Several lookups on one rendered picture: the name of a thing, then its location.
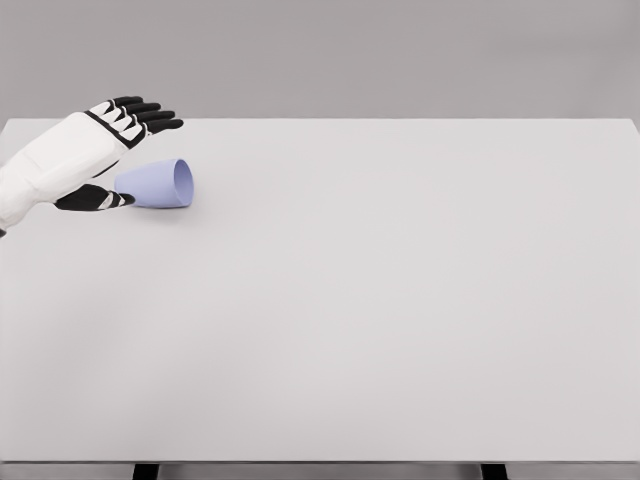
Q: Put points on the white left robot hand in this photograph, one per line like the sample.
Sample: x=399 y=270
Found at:
x=75 y=145

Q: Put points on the light purple cup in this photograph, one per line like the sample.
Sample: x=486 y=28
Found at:
x=150 y=182

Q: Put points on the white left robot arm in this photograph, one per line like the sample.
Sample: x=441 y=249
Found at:
x=15 y=192

